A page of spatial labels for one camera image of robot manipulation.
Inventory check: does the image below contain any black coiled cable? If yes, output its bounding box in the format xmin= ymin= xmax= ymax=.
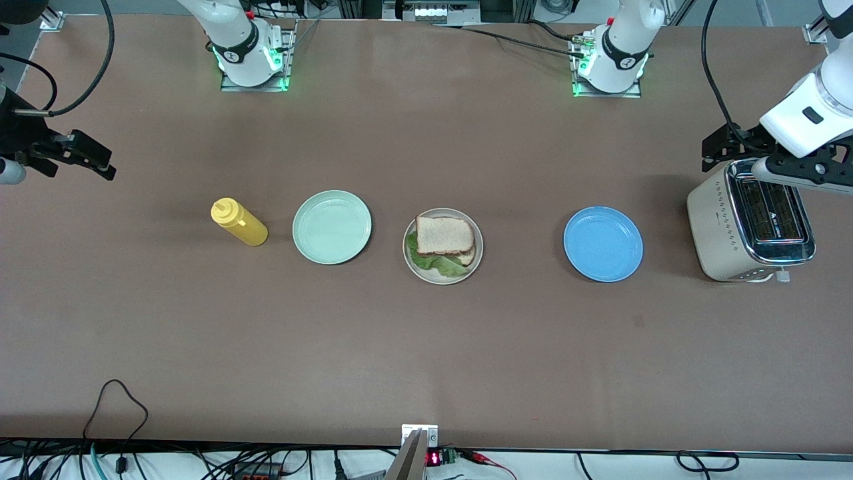
xmin=676 ymin=451 xmax=740 ymax=473

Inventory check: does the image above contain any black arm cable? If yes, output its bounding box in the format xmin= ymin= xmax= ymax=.
xmin=700 ymin=0 xmax=750 ymax=151
xmin=13 ymin=0 xmax=115 ymax=117

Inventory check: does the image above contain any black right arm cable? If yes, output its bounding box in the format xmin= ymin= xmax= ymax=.
xmin=13 ymin=0 xmax=115 ymax=117

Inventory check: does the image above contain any beige plate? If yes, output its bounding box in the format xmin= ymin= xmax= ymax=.
xmin=403 ymin=207 xmax=484 ymax=286

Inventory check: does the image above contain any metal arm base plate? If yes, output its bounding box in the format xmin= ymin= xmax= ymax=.
xmin=572 ymin=30 xmax=644 ymax=99
xmin=220 ymin=20 xmax=298 ymax=93

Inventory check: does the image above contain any beige chrome toaster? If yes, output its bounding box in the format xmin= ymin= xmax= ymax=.
xmin=686 ymin=159 xmax=818 ymax=284

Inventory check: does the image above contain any red clip lead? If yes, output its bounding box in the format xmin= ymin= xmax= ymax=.
xmin=460 ymin=450 xmax=517 ymax=480

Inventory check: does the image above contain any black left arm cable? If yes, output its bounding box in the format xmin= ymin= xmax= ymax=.
xmin=700 ymin=0 xmax=750 ymax=151

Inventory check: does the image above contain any short black table cable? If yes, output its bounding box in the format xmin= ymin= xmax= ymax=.
xmin=525 ymin=20 xmax=582 ymax=44

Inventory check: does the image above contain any long black table cable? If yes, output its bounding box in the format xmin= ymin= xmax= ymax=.
xmin=433 ymin=23 xmax=587 ymax=59

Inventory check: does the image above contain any lit control box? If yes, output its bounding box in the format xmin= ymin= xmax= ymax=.
xmin=383 ymin=0 xmax=482 ymax=26

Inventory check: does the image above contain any black looped cable with plug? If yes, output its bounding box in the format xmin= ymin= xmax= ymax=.
xmin=83 ymin=379 xmax=149 ymax=480

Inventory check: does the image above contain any green lettuce leaf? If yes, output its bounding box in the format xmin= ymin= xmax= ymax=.
xmin=407 ymin=230 xmax=470 ymax=279

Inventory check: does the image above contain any small white bracket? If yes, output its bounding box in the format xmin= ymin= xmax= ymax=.
xmin=401 ymin=424 xmax=439 ymax=449

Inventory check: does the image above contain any blue plate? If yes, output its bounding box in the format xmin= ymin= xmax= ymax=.
xmin=563 ymin=205 xmax=644 ymax=283

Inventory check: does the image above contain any aluminium profile bar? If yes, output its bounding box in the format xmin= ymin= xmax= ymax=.
xmin=385 ymin=429 xmax=427 ymax=480

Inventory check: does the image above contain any yellow squeeze bottle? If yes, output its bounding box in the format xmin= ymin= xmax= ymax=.
xmin=211 ymin=197 xmax=269 ymax=247

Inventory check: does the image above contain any pale green plate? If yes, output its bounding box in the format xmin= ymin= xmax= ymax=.
xmin=292 ymin=190 xmax=373 ymax=266

